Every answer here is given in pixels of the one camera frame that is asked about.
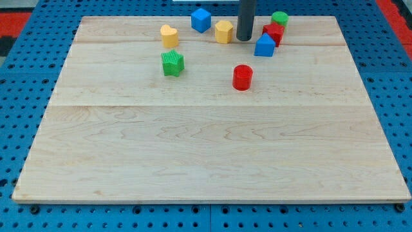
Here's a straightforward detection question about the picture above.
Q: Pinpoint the green cylinder block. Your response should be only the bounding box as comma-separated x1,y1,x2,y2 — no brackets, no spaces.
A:
271,11,289,27

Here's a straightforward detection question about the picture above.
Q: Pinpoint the red star block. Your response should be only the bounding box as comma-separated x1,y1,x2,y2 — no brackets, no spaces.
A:
262,23,285,47

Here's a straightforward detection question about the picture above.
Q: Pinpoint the green star block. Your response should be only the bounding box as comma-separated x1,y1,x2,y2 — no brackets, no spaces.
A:
161,50,185,77

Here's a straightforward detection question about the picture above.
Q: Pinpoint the red cylinder block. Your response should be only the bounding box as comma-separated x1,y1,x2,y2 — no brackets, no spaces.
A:
232,64,253,91

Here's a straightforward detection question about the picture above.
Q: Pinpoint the light wooden board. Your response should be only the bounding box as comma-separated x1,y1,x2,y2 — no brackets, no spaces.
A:
12,16,411,204

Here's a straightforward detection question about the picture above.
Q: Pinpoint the yellow heart block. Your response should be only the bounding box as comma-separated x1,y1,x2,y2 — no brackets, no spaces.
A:
160,24,179,48

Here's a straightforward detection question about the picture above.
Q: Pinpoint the yellow hexagon block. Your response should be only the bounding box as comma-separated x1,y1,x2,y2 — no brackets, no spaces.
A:
214,20,233,44

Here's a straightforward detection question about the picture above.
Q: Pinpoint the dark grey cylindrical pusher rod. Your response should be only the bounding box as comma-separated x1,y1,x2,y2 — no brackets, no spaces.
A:
236,0,257,41

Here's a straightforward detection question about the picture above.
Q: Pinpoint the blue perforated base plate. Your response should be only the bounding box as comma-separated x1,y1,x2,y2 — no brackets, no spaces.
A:
1,1,411,231

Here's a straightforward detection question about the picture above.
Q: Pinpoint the blue cube block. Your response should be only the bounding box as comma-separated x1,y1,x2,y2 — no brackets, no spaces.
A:
191,8,211,34

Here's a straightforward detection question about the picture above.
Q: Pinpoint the blue triangle block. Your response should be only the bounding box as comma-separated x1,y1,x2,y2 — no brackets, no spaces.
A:
254,33,276,57

